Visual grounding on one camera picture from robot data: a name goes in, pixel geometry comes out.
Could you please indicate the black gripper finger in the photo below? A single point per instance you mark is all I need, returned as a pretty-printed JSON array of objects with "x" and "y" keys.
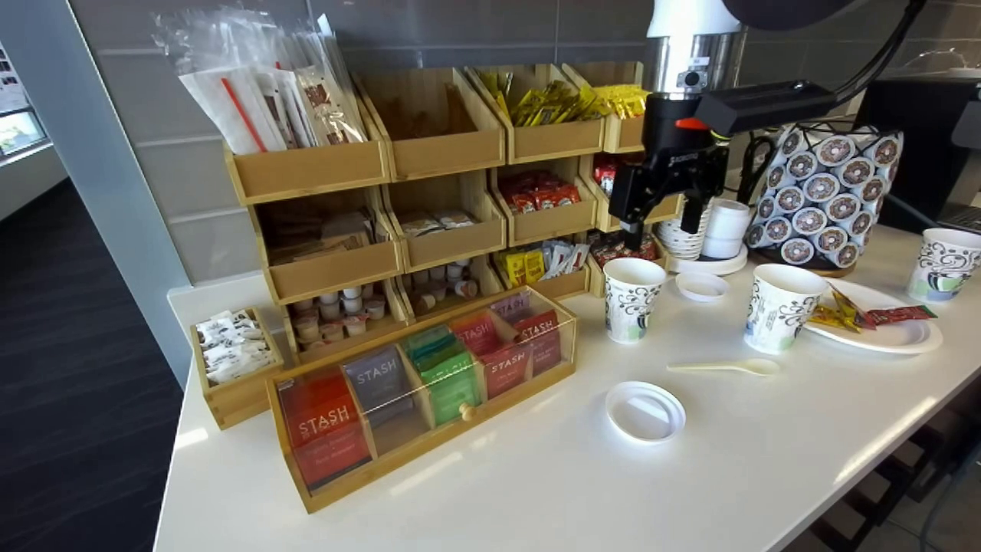
[
  {"x": 697, "y": 214},
  {"x": 629, "y": 200}
]

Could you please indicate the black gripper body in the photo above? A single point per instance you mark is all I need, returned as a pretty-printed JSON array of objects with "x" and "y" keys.
[{"x": 680, "y": 155}]

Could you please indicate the patterned paper cup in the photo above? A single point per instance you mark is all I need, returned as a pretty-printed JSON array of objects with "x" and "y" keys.
[
  {"x": 946, "y": 268},
  {"x": 780, "y": 312},
  {"x": 632, "y": 303}
]

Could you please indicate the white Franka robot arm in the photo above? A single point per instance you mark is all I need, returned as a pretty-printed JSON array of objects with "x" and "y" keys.
[{"x": 690, "y": 36}]

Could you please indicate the small white cup lid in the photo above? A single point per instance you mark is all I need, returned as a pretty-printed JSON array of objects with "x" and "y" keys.
[{"x": 703, "y": 287}]

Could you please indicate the white plastic cup lid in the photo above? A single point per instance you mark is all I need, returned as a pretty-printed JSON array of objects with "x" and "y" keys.
[{"x": 646, "y": 412}]

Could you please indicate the dark red packets pile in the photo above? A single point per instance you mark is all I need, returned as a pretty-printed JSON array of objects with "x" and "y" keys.
[{"x": 614, "y": 246}]

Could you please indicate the yellow packets pile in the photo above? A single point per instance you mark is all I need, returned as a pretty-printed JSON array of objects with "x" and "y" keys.
[{"x": 622, "y": 98}]

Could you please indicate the white blue packets pile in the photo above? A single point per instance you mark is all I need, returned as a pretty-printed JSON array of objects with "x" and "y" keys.
[{"x": 564, "y": 260}]

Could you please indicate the bamboo bin yellow-green packets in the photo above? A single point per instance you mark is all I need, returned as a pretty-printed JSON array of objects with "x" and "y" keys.
[{"x": 555, "y": 141}]

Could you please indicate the bamboo bin yellow tea bags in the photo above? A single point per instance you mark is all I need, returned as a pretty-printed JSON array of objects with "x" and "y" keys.
[{"x": 568, "y": 283}]

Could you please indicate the yellow tea bags pile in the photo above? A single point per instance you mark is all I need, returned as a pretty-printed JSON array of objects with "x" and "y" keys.
[{"x": 523, "y": 268}]

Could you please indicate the patterned fabric bag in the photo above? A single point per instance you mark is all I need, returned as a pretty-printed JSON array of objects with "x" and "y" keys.
[{"x": 828, "y": 200}]

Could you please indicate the yellow-green packets pile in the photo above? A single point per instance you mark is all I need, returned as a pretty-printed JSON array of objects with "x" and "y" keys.
[{"x": 537, "y": 102}]

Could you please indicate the white plastic spoon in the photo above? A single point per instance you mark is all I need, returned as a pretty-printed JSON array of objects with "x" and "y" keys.
[{"x": 721, "y": 367}]

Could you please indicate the dark red tea packets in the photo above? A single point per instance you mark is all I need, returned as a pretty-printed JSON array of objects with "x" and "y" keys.
[{"x": 536, "y": 331}]

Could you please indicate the yellow snack packet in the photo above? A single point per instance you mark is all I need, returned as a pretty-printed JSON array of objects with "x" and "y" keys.
[{"x": 835, "y": 312}]

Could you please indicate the bamboo bin white packets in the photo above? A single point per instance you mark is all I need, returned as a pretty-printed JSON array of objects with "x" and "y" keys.
[{"x": 455, "y": 246}]

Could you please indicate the white sugar packets pile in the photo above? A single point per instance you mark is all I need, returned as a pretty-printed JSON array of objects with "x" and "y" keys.
[{"x": 439, "y": 222}]

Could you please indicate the empty bamboo bin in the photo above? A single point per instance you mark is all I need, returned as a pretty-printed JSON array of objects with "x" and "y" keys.
[{"x": 439, "y": 149}]

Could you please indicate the creamer cups group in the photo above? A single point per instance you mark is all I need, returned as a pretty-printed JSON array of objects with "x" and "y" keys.
[
  {"x": 341, "y": 312},
  {"x": 447, "y": 287}
]

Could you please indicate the bright red tea packets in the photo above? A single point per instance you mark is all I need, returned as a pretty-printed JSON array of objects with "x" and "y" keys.
[{"x": 496, "y": 356}]

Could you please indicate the bamboo bin creamer cups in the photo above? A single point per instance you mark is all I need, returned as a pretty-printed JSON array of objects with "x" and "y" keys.
[
  {"x": 448, "y": 309},
  {"x": 349, "y": 346}
]

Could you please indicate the red snack packet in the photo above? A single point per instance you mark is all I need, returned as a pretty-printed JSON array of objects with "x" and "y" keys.
[{"x": 898, "y": 315}]

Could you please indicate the white paper plate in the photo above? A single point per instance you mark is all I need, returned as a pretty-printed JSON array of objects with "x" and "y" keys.
[{"x": 891, "y": 338}]

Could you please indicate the black coffee machine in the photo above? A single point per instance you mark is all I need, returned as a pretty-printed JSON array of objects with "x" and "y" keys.
[{"x": 921, "y": 155}]

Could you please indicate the green tea packets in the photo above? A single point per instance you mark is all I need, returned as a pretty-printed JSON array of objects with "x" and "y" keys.
[{"x": 447, "y": 376}]

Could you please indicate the brown packets pile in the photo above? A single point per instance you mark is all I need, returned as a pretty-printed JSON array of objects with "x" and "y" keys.
[{"x": 324, "y": 238}]

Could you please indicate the bamboo bin brown items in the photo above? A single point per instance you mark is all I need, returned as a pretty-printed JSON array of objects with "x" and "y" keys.
[{"x": 327, "y": 273}]

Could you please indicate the grey Stash tea packets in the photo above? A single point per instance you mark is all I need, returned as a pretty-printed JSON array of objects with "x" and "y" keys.
[{"x": 389, "y": 400}]

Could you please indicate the bamboo tea box clear lid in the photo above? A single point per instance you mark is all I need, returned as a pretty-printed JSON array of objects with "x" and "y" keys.
[{"x": 431, "y": 448}]

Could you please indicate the bamboo bin with straws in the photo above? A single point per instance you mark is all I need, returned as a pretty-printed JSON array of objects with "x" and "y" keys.
[{"x": 309, "y": 173}]

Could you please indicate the clear bag of stirrers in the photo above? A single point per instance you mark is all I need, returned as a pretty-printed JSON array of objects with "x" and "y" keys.
[{"x": 324, "y": 96}]

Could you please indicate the dark wooden stool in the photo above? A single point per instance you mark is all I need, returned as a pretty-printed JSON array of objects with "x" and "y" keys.
[{"x": 900, "y": 492}]

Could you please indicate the red Stash tea packets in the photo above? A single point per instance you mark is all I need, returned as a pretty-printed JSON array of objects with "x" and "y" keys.
[{"x": 324, "y": 431}]

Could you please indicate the clear bag of wrapped straws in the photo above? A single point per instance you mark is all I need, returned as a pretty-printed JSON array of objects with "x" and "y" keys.
[{"x": 239, "y": 102}]

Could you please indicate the white creamer packets pile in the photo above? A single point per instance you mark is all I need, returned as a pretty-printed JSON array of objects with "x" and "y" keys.
[{"x": 234, "y": 346}]

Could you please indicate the small wooden open box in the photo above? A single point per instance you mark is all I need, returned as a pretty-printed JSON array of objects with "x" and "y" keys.
[{"x": 238, "y": 400}]

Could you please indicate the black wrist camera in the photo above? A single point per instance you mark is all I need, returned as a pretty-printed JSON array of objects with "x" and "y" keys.
[{"x": 769, "y": 105}]

